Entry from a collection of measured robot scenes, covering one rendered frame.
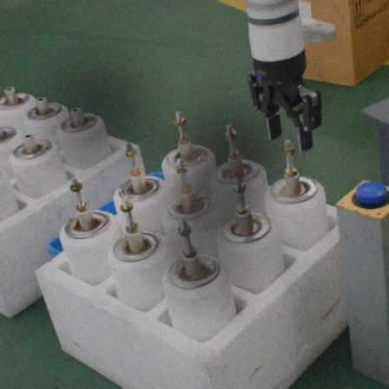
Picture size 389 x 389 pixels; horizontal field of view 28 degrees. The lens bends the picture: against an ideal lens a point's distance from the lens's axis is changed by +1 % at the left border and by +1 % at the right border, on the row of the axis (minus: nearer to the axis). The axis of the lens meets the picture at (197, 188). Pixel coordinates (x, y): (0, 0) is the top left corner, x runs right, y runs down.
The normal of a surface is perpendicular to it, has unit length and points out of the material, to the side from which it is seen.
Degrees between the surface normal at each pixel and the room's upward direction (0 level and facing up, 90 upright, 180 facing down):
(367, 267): 90
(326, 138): 0
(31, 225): 90
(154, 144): 0
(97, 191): 90
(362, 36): 90
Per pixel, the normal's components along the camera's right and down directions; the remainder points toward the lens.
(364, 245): -0.67, 0.48
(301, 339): 0.72, 0.25
